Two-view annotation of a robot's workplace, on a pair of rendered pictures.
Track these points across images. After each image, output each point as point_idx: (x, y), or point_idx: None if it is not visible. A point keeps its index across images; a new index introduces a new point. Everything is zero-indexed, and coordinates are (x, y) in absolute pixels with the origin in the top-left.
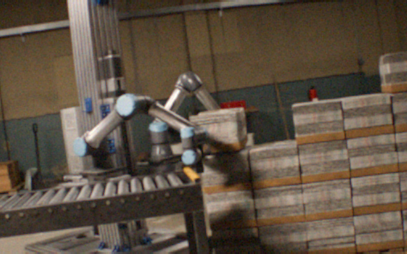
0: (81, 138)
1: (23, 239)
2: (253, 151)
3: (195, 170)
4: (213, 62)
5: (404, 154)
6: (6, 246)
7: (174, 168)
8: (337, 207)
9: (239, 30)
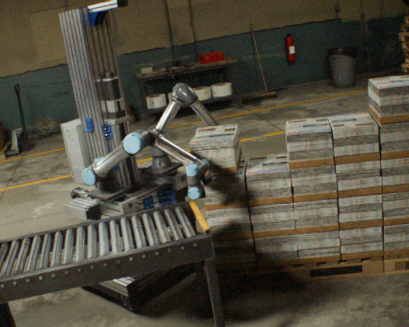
0: (90, 169)
1: (24, 221)
2: (249, 174)
3: (176, 120)
4: (191, 12)
5: (388, 178)
6: (9, 231)
7: (174, 181)
8: (325, 223)
9: None
